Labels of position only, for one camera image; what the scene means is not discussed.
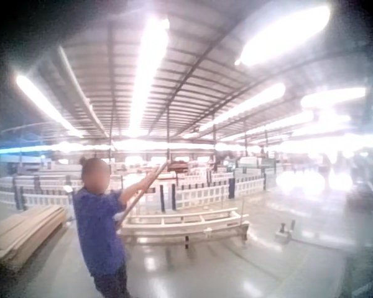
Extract dark brown panel stack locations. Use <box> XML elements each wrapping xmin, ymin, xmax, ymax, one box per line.
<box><xmin>167</xmin><ymin>160</ymin><xmax>189</xmax><ymax>173</ymax></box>

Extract white picket fence barrier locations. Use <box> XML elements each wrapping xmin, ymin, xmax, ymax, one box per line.
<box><xmin>0</xmin><ymin>172</ymin><xmax>265</xmax><ymax>212</ymax></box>

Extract long wooden board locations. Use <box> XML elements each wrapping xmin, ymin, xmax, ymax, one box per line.
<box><xmin>116</xmin><ymin>160</ymin><xmax>169</xmax><ymax>231</ymax></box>

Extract small metal floor stand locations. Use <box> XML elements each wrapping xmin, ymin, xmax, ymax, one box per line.
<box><xmin>275</xmin><ymin>219</ymin><xmax>297</xmax><ymax>244</ymax></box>

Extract stacks of white panels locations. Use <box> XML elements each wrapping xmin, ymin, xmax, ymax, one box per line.
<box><xmin>6</xmin><ymin>156</ymin><xmax>119</xmax><ymax>187</ymax></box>

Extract stack of wooden boards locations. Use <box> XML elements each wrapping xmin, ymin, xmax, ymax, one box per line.
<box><xmin>0</xmin><ymin>204</ymin><xmax>68</xmax><ymax>270</ymax></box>

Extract white roller conveyor frame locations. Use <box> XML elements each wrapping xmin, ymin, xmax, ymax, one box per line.
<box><xmin>120</xmin><ymin>207</ymin><xmax>250</xmax><ymax>245</ymax></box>

